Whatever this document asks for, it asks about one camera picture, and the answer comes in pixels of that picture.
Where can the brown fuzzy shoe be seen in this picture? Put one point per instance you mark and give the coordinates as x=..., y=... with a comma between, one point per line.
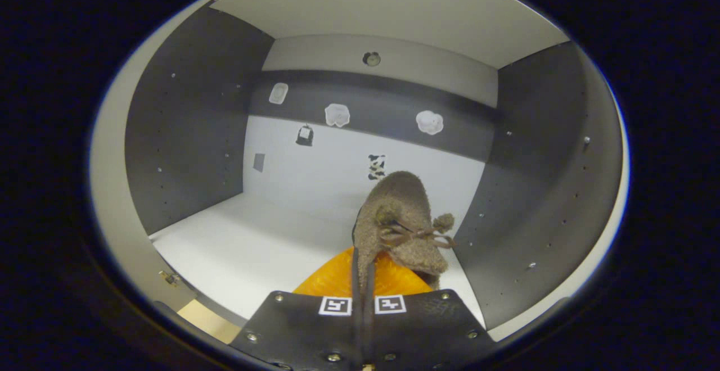
x=402, y=202

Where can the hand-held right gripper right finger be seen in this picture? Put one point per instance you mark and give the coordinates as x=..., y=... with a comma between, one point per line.
x=427, y=331

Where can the metal door hinge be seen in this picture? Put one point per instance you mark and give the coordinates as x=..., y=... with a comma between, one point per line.
x=170, y=278

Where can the white shoe cabinet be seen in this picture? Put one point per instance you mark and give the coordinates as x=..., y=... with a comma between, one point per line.
x=270, y=247

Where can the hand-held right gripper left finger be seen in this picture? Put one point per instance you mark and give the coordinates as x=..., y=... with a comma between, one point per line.
x=304, y=331

